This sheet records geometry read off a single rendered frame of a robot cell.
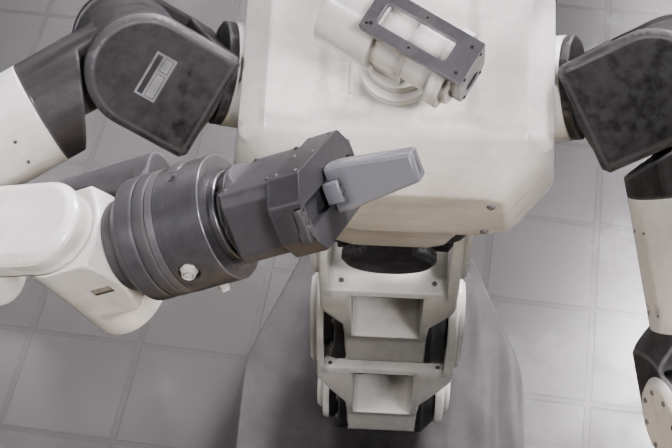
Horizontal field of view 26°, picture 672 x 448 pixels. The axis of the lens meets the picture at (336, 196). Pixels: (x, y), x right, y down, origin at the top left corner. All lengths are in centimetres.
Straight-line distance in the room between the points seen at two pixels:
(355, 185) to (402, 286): 71
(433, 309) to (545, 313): 102
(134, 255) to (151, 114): 23
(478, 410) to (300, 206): 148
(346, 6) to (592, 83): 23
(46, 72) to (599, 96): 45
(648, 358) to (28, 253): 53
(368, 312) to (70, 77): 72
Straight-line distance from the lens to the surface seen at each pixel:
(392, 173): 94
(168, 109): 119
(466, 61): 105
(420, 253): 154
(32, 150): 121
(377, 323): 181
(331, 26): 109
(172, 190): 97
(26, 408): 261
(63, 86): 120
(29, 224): 102
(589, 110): 119
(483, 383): 239
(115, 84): 118
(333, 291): 165
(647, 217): 123
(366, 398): 214
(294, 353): 241
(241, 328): 265
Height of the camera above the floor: 219
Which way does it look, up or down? 51 degrees down
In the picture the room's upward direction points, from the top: straight up
